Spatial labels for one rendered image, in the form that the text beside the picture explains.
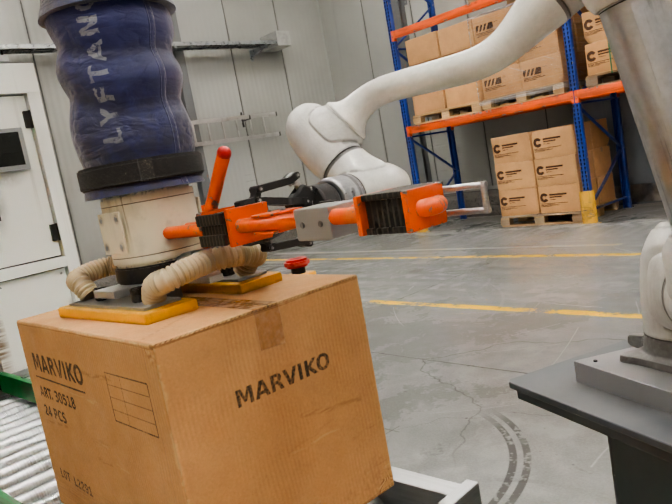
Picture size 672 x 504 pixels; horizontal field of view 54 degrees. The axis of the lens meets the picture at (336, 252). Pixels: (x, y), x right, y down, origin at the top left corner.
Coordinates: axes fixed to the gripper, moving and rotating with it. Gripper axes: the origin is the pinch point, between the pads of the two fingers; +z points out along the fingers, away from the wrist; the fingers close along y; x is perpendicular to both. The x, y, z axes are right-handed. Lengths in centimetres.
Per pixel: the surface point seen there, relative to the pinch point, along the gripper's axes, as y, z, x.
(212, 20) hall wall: -274, -651, 830
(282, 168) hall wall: -11, -736, 825
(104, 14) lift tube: -37.6, 5.5, 17.1
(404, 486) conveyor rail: 62, -31, 3
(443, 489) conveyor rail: 61, -32, -6
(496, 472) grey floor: 121, -136, 53
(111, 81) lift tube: -26.9, 6.6, 17.8
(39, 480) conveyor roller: 66, 6, 109
